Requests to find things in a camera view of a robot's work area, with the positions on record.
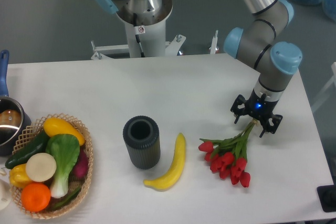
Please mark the green cucumber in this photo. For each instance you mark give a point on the green cucumber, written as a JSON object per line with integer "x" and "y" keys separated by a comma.
{"x": 35, "y": 146}

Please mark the purple sweet potato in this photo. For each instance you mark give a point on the purple sweet potato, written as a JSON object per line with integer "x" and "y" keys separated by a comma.
{"x": 81, "y": 167}

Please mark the green bok choy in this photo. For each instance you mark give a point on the green bok choy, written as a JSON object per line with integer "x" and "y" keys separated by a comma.
{"x": 64, "y": 148}

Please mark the white metal base frame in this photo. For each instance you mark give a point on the white metal base frame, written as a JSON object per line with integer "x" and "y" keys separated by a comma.
{"x": 173, "y": 47}

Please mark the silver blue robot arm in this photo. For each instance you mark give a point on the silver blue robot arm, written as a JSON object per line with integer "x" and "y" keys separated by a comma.
{"x": 256, "y": 47}

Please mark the white ceramic object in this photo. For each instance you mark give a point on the white ceramic object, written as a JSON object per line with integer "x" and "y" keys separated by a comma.
{"x": 5, "y": 192}

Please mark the yellow squash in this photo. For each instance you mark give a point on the yellow squash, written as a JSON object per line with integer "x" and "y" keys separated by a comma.
{"x": 55, "y": 126}

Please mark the black device at edge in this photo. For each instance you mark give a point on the black device at edge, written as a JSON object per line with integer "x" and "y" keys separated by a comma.
{"x": 326, "y": 196}

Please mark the woven wicker basket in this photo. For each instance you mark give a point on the woven wicker basket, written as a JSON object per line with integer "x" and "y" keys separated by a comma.
{"x": 29, "y": 134}

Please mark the orange mandarin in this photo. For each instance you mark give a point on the orange mandarin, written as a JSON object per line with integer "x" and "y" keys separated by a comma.
{"x": 35, "y": 197}

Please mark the green chili pepper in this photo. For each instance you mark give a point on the green chili pepper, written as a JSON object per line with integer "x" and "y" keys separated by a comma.
{"x": 66, "y": 200}

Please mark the yellow banana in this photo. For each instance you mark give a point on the yellow banana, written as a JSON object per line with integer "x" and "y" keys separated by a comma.
{"x": 170, "y": 178}

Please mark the white round radish slice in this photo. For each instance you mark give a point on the white round radish slice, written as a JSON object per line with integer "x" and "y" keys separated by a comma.
{"x": 41, "y": 167}

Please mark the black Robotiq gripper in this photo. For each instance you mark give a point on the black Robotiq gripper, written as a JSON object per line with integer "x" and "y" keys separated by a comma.
{"x": 258, "y": 108}

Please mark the dark grey ribbed vase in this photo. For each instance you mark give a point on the dark grey ribbed vase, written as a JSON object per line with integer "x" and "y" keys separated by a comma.
{"x": 142, "y": 138}

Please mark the yellow bell pepper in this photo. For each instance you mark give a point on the yellow bell pepper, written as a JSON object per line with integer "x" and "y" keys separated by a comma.
{"x": 18, "y": 176}

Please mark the red tulip bouquet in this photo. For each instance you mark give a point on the red tulip bouquet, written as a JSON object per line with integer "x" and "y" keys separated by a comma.
{"x": 228, "y": 157}

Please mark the blue handled saucepan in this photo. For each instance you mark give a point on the blue handled saucepan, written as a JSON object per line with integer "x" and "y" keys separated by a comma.
{"x": 13, "y": 117}

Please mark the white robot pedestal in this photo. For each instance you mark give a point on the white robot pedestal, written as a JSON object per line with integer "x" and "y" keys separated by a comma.
{"x": 145, "y": 26}

